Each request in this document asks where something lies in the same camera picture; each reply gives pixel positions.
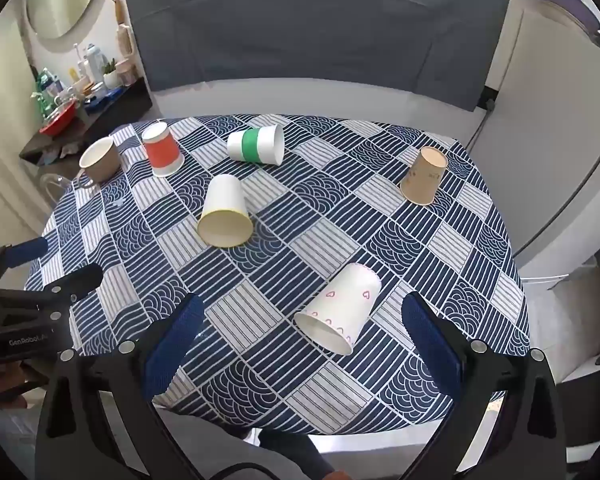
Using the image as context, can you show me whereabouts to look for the white paper cup green band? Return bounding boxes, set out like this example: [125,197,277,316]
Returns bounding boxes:
[227,124,285,166]

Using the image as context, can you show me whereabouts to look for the black power cable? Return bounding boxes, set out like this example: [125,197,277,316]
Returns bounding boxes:
[466,89,497,153]

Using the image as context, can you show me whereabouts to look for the blue white patterned tablecloth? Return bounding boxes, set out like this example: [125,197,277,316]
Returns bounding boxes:
[25,114,531,435]

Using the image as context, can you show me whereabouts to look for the white paper cup pink hearts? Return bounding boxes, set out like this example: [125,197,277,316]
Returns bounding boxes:
[293,262,382,356]

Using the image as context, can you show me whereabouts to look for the green bottle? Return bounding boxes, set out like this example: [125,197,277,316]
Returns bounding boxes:
[34,71,57,113]

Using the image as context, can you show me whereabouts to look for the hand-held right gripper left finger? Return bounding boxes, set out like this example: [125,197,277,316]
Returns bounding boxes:
[34,292,206,480]

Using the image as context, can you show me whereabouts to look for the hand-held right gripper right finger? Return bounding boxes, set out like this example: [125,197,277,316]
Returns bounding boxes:
[401,291,564,480]

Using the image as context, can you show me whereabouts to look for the white refrigerator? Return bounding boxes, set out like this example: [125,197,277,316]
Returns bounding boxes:
[482,0,600,281]

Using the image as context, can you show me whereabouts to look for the red paper cup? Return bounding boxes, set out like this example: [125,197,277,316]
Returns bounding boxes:
[141,121,185,177]

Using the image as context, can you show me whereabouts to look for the brown ceramic mug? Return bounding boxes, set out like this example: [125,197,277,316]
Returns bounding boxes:
[75,137,124,189]

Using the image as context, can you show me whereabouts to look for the small potted plant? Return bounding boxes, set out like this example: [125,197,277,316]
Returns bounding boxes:
[102,58,122,89]

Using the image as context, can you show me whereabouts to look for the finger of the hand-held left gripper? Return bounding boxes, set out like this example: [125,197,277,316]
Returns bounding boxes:
[0,262,104,311]
[0,236,49,288]

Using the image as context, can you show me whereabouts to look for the tan paper cup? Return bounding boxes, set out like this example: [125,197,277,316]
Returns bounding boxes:
[399,146,450,206]

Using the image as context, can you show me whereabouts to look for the grey fabric cover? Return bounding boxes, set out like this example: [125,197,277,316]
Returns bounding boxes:
[121,0,514,112]

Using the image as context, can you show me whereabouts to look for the dark side shelf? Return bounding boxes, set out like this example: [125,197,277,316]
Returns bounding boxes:
[19,77,154,167]

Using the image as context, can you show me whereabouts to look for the white pump bottle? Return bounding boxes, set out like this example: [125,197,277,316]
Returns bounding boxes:
[84,43,107,83]

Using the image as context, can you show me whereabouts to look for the white paper cup yellow rim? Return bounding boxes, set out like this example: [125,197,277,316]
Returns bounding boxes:
[196,174,255,248]

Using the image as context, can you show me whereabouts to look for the purple dish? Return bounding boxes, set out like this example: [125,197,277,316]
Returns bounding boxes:
[534,0,600,33]

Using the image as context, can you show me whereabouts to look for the red bowl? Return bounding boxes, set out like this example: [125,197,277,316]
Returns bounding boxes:
[39,99,79,136]

